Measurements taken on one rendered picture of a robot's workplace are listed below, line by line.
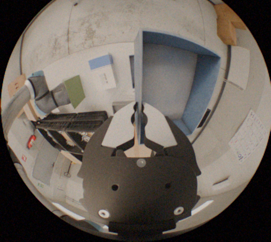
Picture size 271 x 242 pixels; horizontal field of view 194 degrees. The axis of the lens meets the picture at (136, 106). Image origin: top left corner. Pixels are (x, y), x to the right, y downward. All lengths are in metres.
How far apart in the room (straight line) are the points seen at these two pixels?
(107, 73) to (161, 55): 0.34
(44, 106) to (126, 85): 0.54
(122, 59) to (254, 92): 2.64
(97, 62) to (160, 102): 0.38
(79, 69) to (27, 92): 0.37
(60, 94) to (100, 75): 0.26
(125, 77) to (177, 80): 0.40
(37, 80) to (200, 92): 0.63
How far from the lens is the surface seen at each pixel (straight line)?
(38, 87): 0.52
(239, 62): 2.63
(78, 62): 0.63
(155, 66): 0.16
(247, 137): 2.73
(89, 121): 0.62
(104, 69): 0.46
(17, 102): 0.48
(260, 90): 2.59
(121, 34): 1.29
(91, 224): 0.29
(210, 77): 0.19
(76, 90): 0.58
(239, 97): 2.66
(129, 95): 0.58
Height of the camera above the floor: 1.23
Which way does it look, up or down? 57 degrees down
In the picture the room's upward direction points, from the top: 170 degrees clockwise
